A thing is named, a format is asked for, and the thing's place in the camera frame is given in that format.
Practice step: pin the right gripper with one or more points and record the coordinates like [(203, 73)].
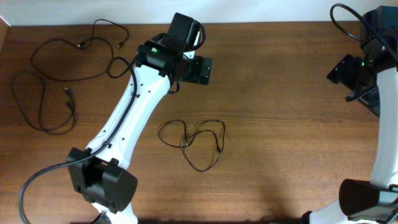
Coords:
[(341, 73)]

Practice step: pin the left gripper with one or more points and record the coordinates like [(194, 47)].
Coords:
[(201, 74)]

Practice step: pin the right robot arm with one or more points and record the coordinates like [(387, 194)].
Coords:
[(373, 201)]

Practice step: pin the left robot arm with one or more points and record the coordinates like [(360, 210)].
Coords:
[(99, 172)]

